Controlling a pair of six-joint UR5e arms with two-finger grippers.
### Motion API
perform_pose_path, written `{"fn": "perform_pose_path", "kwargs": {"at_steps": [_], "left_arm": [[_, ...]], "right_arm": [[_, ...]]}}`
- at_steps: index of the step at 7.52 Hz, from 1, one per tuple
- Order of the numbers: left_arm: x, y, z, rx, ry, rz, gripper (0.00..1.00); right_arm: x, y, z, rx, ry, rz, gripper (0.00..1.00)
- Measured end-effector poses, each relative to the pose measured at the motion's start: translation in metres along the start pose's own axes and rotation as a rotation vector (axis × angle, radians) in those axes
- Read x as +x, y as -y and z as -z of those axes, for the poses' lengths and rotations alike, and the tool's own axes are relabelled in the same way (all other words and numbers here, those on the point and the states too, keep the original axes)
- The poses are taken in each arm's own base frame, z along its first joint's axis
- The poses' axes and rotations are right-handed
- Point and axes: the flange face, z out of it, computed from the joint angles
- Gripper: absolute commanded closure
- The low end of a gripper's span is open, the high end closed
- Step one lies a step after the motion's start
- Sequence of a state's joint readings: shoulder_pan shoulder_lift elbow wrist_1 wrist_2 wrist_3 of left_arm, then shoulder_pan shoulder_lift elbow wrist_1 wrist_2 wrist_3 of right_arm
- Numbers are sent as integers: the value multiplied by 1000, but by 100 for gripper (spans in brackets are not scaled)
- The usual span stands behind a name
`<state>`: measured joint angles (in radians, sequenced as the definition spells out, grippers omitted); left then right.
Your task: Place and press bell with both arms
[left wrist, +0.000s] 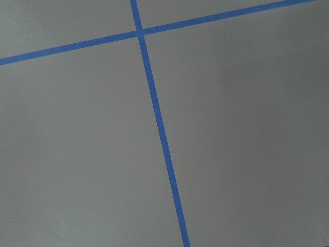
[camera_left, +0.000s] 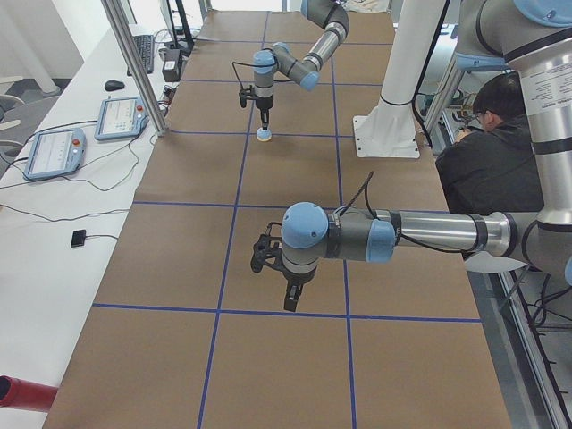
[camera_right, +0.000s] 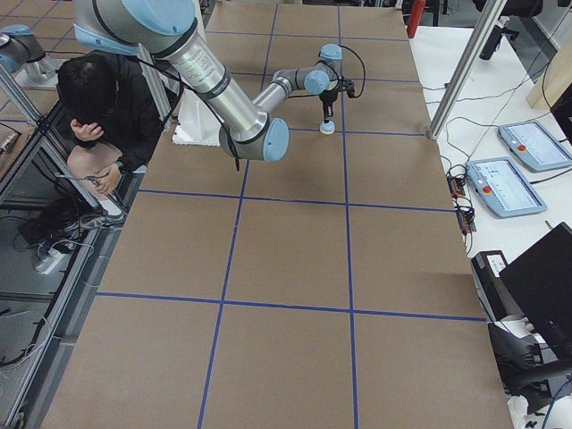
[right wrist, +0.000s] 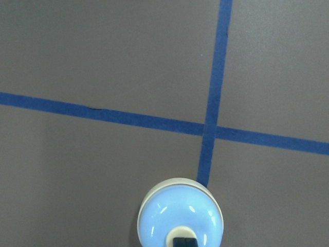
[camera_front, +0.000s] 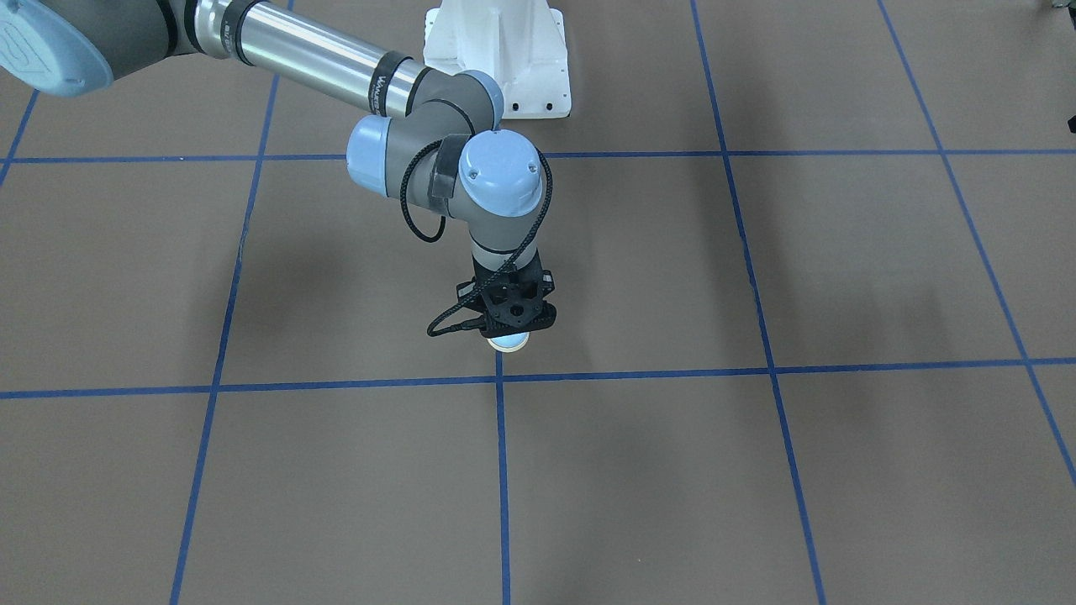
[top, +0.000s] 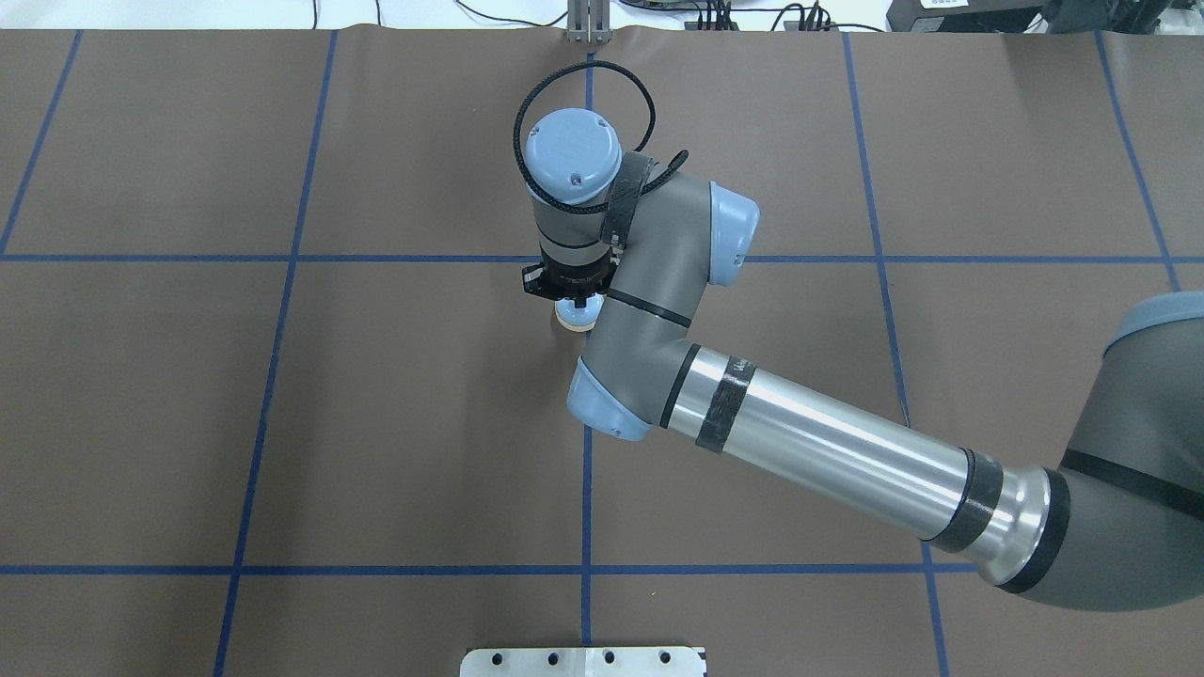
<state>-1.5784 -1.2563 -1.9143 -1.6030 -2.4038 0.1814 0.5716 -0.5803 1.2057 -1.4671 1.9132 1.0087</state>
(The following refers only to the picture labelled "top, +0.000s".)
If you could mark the white central pedestal column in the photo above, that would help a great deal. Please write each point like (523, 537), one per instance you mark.
(586, 661)

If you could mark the blue cream call bell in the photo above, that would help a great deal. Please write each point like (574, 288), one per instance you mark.
(578, 319)

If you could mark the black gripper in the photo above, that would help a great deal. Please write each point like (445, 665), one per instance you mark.
(576, 279)

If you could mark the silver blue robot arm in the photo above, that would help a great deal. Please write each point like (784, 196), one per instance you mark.
(1116, 526)

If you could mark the aluminium frame post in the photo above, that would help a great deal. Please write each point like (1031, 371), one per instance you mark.
(588, 22)

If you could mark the black box with label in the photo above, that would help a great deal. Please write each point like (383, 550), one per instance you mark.
(963, 17)

